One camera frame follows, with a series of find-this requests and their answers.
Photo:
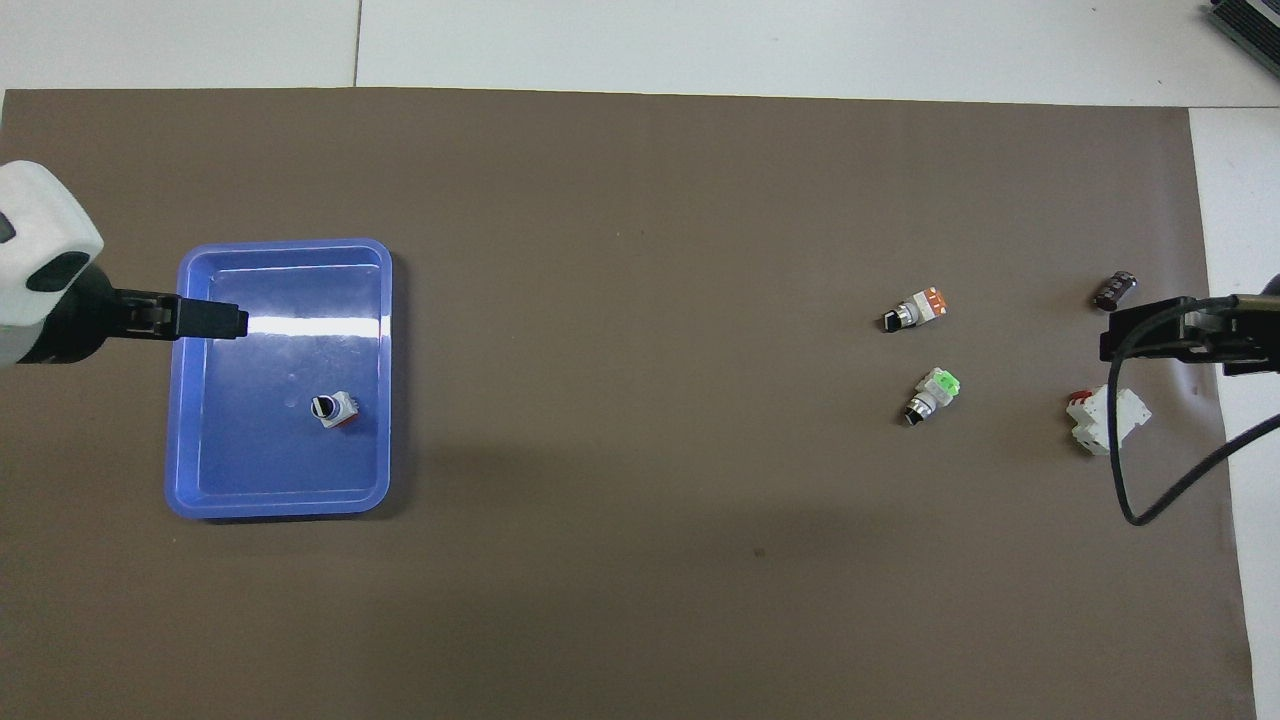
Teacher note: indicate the small dark electronic component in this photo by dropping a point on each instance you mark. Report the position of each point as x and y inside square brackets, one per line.
[1115, 290]

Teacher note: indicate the brown table mat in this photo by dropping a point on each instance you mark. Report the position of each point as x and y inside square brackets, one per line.
[640, 560]

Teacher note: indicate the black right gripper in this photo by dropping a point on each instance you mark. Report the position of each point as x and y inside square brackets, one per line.
[1258, 345]

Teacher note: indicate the blue plastic tray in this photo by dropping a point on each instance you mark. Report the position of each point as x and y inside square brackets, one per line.
[270, 460]

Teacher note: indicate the grey ribbed device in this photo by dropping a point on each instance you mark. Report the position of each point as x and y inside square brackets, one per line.
[1250, 25]

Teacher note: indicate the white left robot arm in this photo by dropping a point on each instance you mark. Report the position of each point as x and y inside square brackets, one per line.
[40, 220]

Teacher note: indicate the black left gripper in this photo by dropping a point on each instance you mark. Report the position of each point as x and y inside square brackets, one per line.
[85, 325]

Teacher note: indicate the green push button switch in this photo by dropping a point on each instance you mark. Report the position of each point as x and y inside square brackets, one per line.
[935, 392]

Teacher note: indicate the white circuit breaker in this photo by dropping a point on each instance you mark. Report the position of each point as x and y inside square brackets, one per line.
[1125, 425]

